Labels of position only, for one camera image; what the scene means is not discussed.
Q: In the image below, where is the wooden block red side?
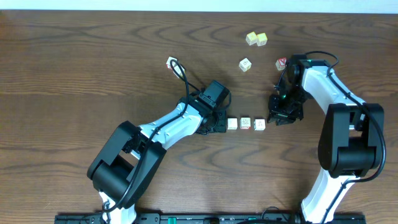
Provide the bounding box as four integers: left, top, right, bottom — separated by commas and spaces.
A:
254, 119, 266, 131

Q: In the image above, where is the wooden block plain top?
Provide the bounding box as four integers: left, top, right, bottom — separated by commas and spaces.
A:
227, 118, 238, 130

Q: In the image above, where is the wooden block soccer ball A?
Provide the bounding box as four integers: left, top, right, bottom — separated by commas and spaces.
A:
240, 117, 251, 129

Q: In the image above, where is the wooden block yellow K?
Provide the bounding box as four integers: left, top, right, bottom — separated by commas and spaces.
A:
174, 65, 185, 78

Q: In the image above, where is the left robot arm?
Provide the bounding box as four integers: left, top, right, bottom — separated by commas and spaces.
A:
87, 96, 222, 223

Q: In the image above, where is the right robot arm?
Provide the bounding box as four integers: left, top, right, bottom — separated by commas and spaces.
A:
262, 53, 386, 223

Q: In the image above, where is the red V wooden block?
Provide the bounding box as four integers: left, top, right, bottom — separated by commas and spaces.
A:
275, 57, 287, 71

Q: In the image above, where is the yellow framed wooden block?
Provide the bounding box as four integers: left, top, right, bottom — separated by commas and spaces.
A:
256, 32, 268, 47

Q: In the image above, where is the wooden block red print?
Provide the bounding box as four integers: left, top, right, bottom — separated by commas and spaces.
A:
166, 57, 178, 70

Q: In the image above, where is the wooden block yellow print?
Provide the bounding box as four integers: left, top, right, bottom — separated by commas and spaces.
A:
246, 32, 257, 45

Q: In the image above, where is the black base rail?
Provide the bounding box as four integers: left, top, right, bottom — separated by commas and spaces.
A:
54, 212, 368, 224

